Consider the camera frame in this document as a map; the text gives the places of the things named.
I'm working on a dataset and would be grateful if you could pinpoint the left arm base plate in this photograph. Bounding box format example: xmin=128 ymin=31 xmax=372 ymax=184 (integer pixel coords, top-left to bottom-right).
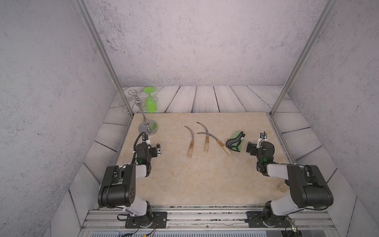
xmin=125 ymin=211 xmax=167 ymax=229

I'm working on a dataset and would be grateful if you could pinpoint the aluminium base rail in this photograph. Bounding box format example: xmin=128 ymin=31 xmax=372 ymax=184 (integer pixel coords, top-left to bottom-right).
xmin=81 ymin=205 xmax=336 ymax=236

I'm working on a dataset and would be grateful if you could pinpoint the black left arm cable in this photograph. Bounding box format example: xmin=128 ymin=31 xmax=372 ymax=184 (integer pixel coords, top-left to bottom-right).
xmin=133 ymin=131 xmax=148 ymax=155

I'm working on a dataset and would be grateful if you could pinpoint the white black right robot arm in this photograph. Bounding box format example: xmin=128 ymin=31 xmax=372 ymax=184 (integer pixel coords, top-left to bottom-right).
xmin=246 ymin=141 xmax=334 ymax=219

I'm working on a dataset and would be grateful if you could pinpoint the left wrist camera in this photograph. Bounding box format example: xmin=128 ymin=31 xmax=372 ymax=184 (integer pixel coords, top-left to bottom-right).
xmin=156 ymin=143 xmax=161 ymax=156

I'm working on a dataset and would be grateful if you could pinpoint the small glass jar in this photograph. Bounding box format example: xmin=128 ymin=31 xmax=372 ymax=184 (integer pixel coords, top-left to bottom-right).
xmin=277 ymin=180 xmax=290 ymax=193

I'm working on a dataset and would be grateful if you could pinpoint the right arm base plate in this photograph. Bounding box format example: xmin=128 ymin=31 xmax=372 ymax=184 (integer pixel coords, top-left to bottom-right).
xmin=244 ymin=211 xmax=291 ymax=228

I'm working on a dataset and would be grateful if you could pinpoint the aluminium frame post right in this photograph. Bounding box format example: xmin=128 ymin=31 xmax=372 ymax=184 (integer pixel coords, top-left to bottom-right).
xmin=269 ymin=0 xmax=337 ymax=118

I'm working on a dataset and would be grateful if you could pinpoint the aluminium frame post left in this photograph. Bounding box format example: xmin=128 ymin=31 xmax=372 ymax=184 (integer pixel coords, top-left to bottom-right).
xmin=74 ymin=0 xmax=134 ymax=118

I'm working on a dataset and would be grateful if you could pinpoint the sickle with wooden handle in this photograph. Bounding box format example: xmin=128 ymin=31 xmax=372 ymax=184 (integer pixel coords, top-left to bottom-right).
xmin=196 ymin=121 xmax=210 ymax=153

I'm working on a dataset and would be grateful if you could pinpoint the chrome glass rack stand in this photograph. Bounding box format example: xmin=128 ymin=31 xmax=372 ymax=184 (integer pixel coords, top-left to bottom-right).
xmin=128 ymin=89 xmax=159 ymax=135

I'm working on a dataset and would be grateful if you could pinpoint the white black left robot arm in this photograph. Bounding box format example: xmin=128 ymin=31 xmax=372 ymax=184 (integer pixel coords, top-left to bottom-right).
xmin=98 ymin=143 xmax=161 ymax=220

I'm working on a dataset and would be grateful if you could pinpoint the green fluffy rag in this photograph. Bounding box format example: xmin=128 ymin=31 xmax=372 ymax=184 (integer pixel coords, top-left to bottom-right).
xmin=226 ymin=131 xmax=245 ymax=152

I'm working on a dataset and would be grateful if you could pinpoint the aluminium frame post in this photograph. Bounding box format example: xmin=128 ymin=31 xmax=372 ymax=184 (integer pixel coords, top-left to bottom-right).
xmin=269 ymin=0 xmax=337 ymax=118
xmin=74 ymin=0 xmax=134 ymax=118

